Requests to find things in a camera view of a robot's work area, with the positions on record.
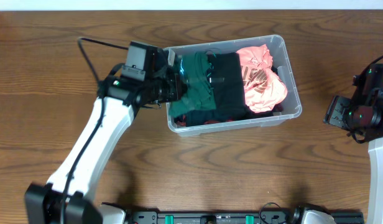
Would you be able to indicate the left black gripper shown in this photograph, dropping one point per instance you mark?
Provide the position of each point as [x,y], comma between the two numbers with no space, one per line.
[178,86]

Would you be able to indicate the red plaid flannel shirt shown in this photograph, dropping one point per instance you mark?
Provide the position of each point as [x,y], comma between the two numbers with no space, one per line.
[245,113]

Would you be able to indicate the clear plastic storage bin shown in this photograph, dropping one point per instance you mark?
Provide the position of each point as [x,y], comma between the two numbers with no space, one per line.
[291,106]

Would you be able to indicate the pink printed t-shirt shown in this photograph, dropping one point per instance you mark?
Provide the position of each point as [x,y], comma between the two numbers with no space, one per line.
[254,58]

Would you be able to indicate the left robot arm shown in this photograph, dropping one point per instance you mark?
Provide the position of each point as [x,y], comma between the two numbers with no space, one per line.
[146,78]

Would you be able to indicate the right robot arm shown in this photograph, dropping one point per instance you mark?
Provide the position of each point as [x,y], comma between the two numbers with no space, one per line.
[361,116]

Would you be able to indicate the black taped garment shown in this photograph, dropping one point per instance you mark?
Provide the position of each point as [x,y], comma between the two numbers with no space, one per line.
[227,83]

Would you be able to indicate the green garment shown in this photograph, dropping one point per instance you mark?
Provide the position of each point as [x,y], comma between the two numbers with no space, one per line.
[194,70]

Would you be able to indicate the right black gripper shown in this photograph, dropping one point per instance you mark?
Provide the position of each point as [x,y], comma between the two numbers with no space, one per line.
[338,112]

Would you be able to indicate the dark navy garment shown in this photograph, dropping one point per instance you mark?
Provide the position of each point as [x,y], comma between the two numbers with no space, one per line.
[197,117]

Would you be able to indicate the black mounting rail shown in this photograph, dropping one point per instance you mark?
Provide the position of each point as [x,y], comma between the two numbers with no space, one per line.
[269,213]

